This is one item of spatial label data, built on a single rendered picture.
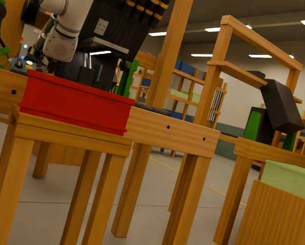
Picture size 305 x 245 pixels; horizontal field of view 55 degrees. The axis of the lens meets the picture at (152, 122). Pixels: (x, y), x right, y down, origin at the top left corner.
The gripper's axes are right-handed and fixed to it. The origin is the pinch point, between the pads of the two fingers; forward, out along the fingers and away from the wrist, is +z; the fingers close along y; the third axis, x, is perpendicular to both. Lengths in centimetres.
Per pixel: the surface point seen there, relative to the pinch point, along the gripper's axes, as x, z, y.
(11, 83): -5.8, 7.9, -11.4
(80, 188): -33.0, 26.2, 18.8
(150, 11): 28, -26, 36
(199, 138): -7, 10, 76
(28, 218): 14, 126, 25
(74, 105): -29.8, -8.5, 3.8
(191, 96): 427, 228, 419
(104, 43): 13.6, -10.2, 18.4
